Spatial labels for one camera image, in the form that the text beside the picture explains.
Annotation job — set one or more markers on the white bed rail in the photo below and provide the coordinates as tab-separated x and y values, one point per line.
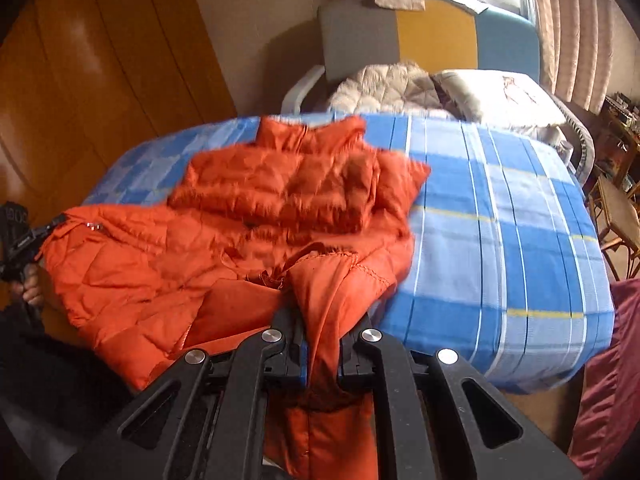
300	90

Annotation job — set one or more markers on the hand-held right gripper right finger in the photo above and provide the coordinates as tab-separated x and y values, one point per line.
356	362

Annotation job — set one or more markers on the beige quilted jacket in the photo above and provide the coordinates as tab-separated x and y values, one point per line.
385	90

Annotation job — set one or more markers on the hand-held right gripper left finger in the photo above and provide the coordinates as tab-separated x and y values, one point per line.
286	357

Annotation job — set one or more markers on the white printed pillow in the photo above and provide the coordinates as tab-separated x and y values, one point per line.
500	100

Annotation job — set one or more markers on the bed with blue checked sheet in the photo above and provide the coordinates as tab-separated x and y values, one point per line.
500	260

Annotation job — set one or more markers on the pink striped curtain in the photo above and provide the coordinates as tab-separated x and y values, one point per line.
570	25

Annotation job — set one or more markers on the wooden wardrobe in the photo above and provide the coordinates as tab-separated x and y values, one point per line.
100	85

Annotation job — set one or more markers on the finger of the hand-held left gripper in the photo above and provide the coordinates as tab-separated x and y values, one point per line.
50	230

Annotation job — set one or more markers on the dark pink cloth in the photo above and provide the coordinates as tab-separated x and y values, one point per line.
612	385

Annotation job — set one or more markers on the cluttered wooden desk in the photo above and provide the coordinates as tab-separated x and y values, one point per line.
622	135

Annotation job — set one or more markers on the grey bed rail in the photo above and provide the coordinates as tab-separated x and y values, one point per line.
577	145

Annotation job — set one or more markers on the person's left hand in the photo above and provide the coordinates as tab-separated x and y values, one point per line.
34	287

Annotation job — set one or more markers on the wicker wooden chair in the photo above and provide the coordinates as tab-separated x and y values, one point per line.
617	225

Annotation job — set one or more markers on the orange puffer jacket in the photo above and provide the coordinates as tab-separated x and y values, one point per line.
210	260

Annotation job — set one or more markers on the grey yellow blue headboard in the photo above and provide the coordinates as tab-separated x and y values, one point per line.
430	35

